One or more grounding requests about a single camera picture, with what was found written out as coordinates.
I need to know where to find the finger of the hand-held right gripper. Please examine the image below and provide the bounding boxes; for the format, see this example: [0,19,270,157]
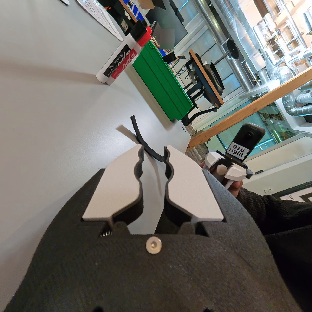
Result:
[216,164,247,190]
[204,152,221,170]

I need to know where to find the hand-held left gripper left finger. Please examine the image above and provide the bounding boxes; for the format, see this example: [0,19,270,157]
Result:
[82,144,146,228]

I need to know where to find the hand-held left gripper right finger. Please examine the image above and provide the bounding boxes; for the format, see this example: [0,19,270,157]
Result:
[163,145,225,225]

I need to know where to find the black velcro strap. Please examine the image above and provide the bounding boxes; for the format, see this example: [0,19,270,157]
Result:
[130,115,169,163]

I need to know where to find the red dry erase marker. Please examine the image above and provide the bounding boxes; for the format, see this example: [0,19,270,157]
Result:
[105,26,153,86]

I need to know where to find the person's right forearm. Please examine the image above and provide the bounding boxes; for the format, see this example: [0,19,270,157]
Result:
[235,186,312,235]

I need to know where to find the person's right hand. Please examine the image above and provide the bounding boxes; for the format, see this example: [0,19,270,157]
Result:
[200,161,243,198]

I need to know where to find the glass railing panel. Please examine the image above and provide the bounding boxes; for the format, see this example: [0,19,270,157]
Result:
[193,97,304,157]

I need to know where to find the wooden handrail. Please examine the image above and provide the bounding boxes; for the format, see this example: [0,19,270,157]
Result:
[186,66,312,151]

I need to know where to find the silver ventilation pipes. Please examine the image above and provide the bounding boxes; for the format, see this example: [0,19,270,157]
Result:
[266,49,312,117]

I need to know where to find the black bag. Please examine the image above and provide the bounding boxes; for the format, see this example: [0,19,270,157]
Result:
[195,55,225,97]

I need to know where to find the black framed poster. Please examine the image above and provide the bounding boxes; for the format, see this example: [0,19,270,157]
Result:
[271,181,312,203]

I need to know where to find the wooden side table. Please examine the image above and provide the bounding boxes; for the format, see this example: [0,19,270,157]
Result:
[180,49,225,126]

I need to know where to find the black round disc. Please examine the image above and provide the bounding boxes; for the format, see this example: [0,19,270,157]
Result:
[226,39,242,59]

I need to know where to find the green plastic bin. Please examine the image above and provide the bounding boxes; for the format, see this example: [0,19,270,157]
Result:
[132,39,194,122]

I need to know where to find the dark display screen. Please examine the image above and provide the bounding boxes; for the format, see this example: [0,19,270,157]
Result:
[146,0,188,47]

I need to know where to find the laminated paper sheet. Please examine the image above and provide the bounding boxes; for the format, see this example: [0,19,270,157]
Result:
[74,0,125,42]

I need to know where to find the large silver ventilation duct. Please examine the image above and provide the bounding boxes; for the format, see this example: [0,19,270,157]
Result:
[195,0,259,92]

